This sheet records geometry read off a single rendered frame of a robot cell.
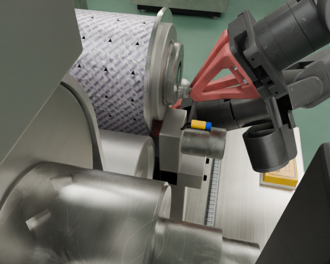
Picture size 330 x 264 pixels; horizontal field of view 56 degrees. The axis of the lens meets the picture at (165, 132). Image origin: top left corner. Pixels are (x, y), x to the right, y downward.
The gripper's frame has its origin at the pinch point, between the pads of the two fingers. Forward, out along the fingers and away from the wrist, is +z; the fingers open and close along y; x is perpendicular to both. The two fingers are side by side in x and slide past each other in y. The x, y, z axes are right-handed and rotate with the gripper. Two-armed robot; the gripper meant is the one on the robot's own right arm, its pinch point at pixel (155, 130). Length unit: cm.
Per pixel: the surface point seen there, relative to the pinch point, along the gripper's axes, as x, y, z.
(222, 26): -96, 253, 43
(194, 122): 9.7, -12.6, -13.8
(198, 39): -87, 223, 61
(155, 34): 19.3, -9.3, -13.4
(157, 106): 12.9, -12.1, -10.7
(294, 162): -27.5, 11.4, -17.9
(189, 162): 1.3, -10.3, -8.9
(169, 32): 17.7, -6.2, -13.5
